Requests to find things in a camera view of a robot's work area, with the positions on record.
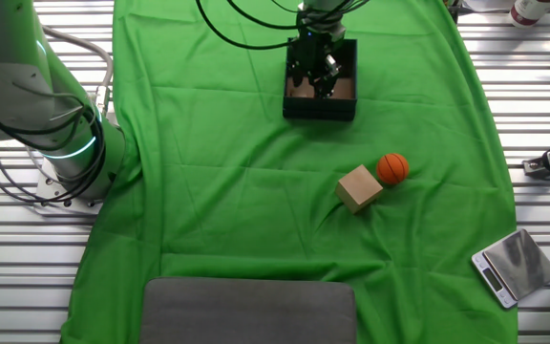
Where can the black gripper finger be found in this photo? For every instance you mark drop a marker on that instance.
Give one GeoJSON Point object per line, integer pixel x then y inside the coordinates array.
{"type": "Point", "coordinates": [295, 74]}
{"type": "Point", "coordinates": [330, 76]}

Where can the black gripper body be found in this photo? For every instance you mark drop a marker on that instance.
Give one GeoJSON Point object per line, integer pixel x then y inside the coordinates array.
{"type": "Point", "coordinates": [310, 50]}

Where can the dark green gift box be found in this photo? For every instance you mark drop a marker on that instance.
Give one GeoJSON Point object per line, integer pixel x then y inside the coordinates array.
{"type": "Point", "coordinates": [318, 110]}

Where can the orange toy basketball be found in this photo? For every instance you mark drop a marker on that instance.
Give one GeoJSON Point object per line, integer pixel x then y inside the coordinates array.
{"type": "Point", "coordinates": [392, 168]}

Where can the large wooden block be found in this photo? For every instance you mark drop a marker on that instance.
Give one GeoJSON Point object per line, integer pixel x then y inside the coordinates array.
{"type": "Point", "coordinates": [358, 188]}

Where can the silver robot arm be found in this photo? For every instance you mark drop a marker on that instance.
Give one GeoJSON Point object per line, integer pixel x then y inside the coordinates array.
{"type": "Point", "coordinates": [7, 57]}

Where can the green cloth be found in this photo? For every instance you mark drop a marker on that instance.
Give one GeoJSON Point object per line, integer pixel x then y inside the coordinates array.
{"type": "Point", "coordinates": [208, 215]}

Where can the white red container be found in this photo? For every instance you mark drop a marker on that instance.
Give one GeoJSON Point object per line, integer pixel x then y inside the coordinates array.
{"type": "Point", "coordinates": [530, 9]}

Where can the grey fabric cushion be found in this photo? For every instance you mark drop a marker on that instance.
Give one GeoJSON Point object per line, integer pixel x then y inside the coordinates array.
{"type": "Point", "coordinates": [246, 315]}

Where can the silver digital scale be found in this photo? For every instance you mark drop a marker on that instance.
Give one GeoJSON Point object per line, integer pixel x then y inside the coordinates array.
{"type": "Point", "coordinates": [518, 263]}

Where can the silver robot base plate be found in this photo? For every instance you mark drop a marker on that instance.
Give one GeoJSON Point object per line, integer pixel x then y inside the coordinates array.
{"type": "Point", "coordinates": [48, 188]}

